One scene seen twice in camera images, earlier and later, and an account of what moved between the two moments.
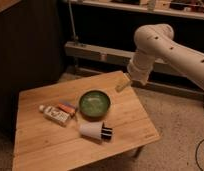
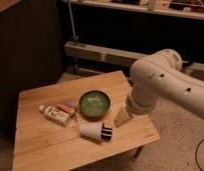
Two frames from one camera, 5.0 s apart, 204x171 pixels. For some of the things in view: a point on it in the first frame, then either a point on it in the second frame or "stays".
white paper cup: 92,129 stays
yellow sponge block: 122,82 → 121,118
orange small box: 66,108 stays
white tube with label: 54,114 stays
